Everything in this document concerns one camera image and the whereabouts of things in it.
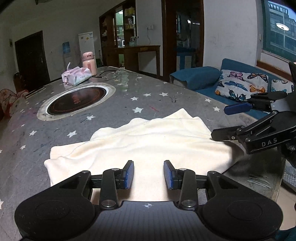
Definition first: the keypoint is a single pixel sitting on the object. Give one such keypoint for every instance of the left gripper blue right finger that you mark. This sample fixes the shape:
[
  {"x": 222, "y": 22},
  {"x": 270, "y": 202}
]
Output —
[{"x": 171, "y": 175}]

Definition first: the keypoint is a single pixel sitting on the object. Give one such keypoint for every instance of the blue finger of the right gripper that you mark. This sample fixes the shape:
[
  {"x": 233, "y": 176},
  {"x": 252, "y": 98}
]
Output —
[
  {"x": 237, "y": 108},
  {"x": 224, "y": 134}
]

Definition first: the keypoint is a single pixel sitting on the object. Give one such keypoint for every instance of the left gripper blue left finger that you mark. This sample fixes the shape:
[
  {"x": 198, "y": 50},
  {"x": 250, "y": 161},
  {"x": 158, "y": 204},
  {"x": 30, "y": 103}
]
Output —
[{"x": 126, "y": 176}]

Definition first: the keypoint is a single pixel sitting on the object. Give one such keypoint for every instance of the cream white garment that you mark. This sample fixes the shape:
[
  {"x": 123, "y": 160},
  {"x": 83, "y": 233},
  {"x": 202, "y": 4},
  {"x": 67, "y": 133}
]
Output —
[{"x": 180, "y": 138}]

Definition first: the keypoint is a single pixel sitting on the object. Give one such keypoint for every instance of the butterfly print pillow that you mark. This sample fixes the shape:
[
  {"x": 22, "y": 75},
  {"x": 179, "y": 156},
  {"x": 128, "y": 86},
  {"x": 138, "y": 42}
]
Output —
[
  {"x": 239, "y": 86},
  {"x": 282, "y": 85}
]

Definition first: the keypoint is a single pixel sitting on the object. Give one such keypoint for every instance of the blue sofa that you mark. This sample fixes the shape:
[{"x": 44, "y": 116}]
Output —
[{"x": 205, "y": 79}]

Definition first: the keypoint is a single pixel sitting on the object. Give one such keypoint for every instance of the round black induction cooktop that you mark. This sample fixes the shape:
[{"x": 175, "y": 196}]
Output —
[{"x": 75, "y": 100}]

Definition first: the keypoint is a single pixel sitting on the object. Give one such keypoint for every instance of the pink wet wipes pack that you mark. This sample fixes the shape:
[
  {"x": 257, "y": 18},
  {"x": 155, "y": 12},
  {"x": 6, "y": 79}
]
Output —
[{"x": 76, "y": 75}]

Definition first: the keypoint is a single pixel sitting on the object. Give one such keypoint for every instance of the pink insulated bottle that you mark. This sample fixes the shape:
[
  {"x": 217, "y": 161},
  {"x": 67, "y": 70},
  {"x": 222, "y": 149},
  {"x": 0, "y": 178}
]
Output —
[{"x": 89, "y": 62}]

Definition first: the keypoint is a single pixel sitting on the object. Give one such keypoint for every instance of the water dispenser with blue bottle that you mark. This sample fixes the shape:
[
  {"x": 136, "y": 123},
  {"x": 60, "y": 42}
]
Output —
[{"x": 66, "y": 53}]

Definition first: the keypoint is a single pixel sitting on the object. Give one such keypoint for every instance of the white refrigerator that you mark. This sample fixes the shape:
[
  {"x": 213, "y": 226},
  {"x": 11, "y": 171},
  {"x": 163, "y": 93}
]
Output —
[{"x": 86, "y": 43}]

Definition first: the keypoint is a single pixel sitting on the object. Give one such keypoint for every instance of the polka dot kids play tent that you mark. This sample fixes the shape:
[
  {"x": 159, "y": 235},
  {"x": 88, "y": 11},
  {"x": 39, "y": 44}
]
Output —
[{"x": 10, "y": 101}]

